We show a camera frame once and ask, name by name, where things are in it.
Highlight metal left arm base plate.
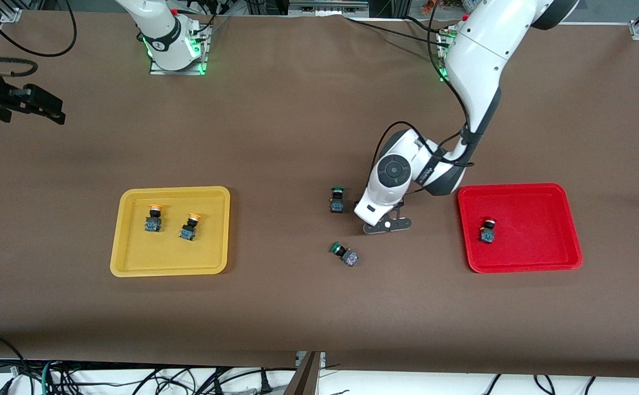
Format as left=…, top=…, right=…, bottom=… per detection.
left=438, top=30, right=462, bottom=83

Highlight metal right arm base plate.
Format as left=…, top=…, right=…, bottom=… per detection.
left=149, top=25, right=209, bottom=76

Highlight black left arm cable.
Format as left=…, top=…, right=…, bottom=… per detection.
left=370, top=0, right=477, bottom=194

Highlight brown table support post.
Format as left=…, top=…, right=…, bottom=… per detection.
left=284, top=351, right=326, bottom=395

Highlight grey metal equipment box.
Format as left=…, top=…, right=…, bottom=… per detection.
left=289, top=0, right=370, bottom=16

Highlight red plastic tray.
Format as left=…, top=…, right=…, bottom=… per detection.
left=457, top=183, right=583, bottom=274

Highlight yellow push button switch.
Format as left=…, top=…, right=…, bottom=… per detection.
left=179, top=213, right=203, bottom=241
left=145, top=204, right=165, bottom=233

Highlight black cable on table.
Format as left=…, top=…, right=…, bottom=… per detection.
left=344, top=15, right=460, bottom=43

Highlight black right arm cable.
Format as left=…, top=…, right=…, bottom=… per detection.
left=0, top=0, right=77, bottom=78

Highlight yellow plastic tray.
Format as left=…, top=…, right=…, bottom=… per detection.
left=110, top=186, right=231, bottom=278

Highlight black hanging cables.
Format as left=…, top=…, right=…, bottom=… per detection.
left=484, top=374, right=597, bottom=395

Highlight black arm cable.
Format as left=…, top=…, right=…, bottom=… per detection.
left=0, top=0, right=77, bottom=78
left=370, top=0, right=477, bottom=194

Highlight tangle of black floor cables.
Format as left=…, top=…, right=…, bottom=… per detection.
left=0, top=334, right=298, bottom=395

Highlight brown table cover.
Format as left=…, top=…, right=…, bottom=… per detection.
left=0, top=11, right=639, bottom=379

